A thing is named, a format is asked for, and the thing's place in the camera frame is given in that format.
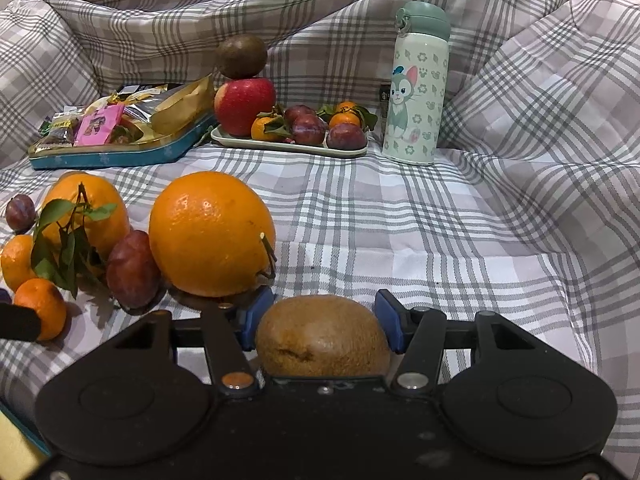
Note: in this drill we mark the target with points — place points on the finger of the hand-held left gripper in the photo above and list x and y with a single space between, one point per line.
17 324

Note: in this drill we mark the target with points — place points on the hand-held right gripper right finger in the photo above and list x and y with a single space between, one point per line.
387 322

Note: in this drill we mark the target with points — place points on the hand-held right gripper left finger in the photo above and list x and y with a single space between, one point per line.
252 322

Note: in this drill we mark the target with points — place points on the small mandarin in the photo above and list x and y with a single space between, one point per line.
15 265
344 119
346 107
42 305

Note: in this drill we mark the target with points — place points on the brown kiwi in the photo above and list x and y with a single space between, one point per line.
241 56
322 335

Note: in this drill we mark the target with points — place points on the large smooth orange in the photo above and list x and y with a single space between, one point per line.
210 230

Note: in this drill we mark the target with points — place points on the small dark red plum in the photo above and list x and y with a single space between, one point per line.
20 212

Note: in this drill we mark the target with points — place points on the gold tin tray teal rim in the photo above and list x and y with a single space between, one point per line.
15 440

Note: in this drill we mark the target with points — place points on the large dark red plum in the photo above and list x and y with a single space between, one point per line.
132 270

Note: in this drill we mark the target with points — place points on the large orange with leaves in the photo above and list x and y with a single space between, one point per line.
112 237

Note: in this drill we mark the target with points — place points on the grey plaid blanket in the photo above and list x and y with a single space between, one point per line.
450 240

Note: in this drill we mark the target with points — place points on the white rectangular plate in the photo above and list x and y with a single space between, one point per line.
280 146

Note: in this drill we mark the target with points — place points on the teal snack tin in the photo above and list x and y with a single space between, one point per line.
100 157

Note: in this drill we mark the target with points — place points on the leafy mandarin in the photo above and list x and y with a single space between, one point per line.
260 129

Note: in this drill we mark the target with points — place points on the pink snack packet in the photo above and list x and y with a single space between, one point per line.
97 127

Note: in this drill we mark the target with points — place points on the green cartoon cat bottle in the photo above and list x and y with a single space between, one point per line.
415 110

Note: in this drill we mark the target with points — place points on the dark drink can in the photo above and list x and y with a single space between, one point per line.
384 105

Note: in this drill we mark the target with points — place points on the red apple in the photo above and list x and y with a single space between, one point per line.
242 105

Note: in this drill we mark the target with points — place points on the brown paper snack packet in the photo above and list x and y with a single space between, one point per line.
180 105

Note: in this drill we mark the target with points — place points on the pile of assorted snacks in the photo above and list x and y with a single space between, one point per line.
135 105

